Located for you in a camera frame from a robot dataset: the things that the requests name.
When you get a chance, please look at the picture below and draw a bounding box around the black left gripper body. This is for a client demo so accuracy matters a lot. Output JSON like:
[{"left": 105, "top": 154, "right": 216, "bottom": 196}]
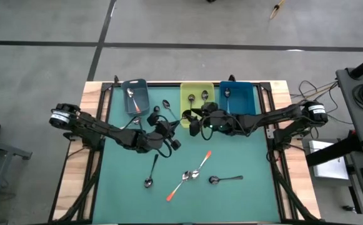
[{"left": 148, "top": 113, "right": 182, "bottom": 151}]

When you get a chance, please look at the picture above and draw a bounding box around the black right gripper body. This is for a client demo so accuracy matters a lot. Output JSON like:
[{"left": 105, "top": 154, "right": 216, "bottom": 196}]
[{"left": 189, "top": 102, "right": 232, "bottom": 136}]

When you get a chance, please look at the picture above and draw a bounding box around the yellow-green plastic bin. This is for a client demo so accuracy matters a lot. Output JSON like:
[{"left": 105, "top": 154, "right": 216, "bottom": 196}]
[{"left": 180, "top": 82, "right": 217, "bottom": 129}]

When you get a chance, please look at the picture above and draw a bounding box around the blue plastic bin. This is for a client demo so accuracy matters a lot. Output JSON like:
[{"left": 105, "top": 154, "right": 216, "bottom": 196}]
[{"left": 219, "top": 81, "right": 257, "bottom": 116}]

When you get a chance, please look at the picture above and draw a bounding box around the grey-blue plastic bin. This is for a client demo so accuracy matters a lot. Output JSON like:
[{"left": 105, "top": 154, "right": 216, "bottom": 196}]
[{"left": 121, "top": 78, "right": 151, "bottom": 116}]

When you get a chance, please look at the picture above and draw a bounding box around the black stand bar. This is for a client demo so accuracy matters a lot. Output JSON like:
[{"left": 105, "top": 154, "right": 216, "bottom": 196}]
[{"left": 305, "top": 132, "right": 360, "bottom": 168}]

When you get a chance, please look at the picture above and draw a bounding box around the white box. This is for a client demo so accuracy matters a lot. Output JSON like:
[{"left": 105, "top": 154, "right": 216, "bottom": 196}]
[{"left": 308, "top": 139, "right": 350, "bottom": 181}]

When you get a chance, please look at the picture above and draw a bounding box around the grey equipment cart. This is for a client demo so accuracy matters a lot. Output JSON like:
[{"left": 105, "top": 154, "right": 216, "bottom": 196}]
[{"left": 336, "top": 67, "right": 363, "bottom": 154}]

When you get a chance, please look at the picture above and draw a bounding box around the grey side table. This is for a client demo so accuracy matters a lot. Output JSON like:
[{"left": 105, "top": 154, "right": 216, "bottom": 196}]
[{"left": 0, "top": 134, "right": 33, "bottom": 216}]

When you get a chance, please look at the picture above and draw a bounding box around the yellow cable bundle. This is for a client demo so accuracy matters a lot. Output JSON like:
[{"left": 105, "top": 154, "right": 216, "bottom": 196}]
[{"left": 269, "top": 0, "right": 286, "bottom": 21}]

